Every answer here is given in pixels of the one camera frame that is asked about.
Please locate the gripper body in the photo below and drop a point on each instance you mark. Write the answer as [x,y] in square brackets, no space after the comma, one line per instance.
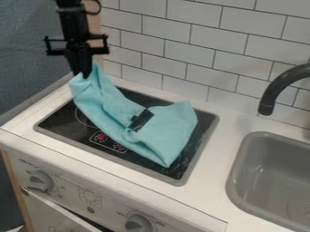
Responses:
[76,44]

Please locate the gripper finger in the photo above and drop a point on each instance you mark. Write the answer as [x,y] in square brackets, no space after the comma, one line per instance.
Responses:
[85,62]
[72,63]

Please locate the light blue cloth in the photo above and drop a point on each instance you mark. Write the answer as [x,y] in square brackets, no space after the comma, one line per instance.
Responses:
[139,120]

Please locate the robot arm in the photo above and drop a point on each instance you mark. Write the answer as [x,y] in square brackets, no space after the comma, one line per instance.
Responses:
[72,15]

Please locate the toy stove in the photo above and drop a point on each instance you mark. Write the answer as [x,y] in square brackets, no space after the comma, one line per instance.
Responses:
[121,133]

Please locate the tap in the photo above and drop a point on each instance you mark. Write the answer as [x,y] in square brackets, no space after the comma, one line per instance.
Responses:
[278,87]

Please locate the toy sink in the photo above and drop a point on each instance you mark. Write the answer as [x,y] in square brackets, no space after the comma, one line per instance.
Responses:
[272,181]

